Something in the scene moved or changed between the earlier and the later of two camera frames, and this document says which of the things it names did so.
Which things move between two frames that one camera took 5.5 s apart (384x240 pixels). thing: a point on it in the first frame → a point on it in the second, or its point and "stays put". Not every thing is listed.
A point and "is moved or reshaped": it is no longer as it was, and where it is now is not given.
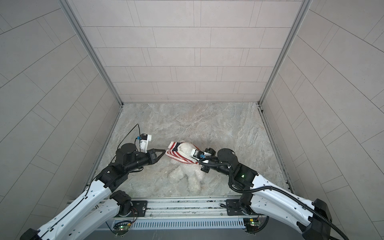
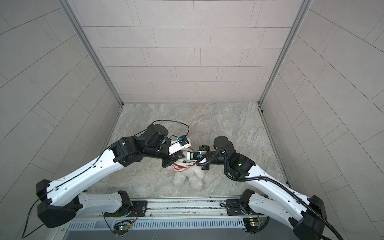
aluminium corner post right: x=284 y=50 stays put
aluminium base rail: x=188 y=213 stays put
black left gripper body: x=139 y=161 → x=161 y=152
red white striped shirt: x=181 y=151 is moved or reshaped
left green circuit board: x=121 y=227 stays put
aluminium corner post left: x=84 y=33 stays put
